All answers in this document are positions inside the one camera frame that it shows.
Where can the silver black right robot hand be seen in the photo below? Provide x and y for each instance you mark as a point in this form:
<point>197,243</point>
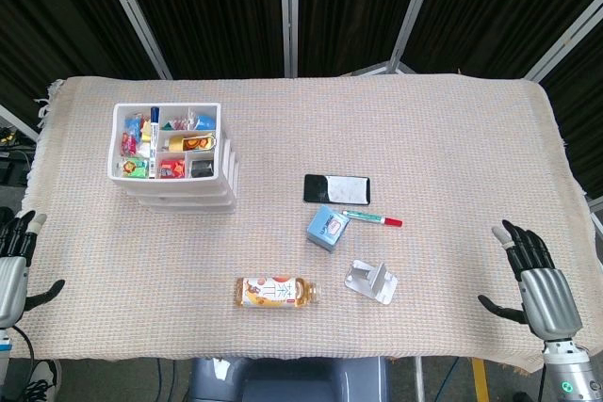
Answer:
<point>549,298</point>

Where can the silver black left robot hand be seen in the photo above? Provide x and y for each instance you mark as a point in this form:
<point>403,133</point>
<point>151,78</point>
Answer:
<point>11,279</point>

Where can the white organizer tray with items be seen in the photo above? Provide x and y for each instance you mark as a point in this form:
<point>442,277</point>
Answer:
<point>188,195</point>

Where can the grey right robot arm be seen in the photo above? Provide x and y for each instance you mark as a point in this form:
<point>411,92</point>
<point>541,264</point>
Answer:
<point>570,374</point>

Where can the white sneaker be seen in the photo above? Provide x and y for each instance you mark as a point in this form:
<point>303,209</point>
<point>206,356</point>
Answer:
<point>47,376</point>

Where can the white metal table leg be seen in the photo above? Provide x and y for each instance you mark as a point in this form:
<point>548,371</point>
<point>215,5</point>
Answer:
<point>419,381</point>

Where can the green snack packet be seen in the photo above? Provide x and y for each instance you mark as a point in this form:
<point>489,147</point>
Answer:
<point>134,168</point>

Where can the white folding phone stand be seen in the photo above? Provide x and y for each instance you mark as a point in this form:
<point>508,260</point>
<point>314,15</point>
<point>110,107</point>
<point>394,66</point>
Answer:
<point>377,282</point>

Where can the red candy wrapper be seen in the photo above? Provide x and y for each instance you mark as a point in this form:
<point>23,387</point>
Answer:
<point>130,144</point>

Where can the green marker with red cap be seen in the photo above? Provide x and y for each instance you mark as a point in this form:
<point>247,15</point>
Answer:
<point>372,217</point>

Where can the red snack packet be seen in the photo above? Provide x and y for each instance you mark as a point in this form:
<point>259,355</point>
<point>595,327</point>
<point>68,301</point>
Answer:
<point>172,169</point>

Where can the blue candy wrapper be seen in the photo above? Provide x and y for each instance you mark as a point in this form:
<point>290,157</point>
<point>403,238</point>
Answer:
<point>133,125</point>

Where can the white marker with blue cap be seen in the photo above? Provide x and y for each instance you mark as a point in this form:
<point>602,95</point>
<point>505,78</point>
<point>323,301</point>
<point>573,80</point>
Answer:
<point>153,138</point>

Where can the small blue cardboard box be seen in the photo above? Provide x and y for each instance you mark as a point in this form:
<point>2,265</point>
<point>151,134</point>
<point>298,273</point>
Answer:
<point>322,232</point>

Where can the blue snack packet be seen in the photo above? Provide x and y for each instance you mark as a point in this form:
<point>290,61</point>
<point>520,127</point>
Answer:
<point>206,121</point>

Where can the black smartphone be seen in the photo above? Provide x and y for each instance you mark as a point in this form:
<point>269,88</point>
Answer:
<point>315,189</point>

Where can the tea bottle with yellow label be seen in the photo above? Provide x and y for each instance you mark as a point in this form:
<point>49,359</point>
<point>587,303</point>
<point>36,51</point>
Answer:
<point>273,293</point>

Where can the grey blue robot torso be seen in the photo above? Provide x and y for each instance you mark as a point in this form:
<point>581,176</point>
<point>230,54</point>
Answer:
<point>292,381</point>

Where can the beige woven tablecloth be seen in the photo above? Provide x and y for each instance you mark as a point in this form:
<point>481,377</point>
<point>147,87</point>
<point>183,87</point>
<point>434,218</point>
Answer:
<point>282,138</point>

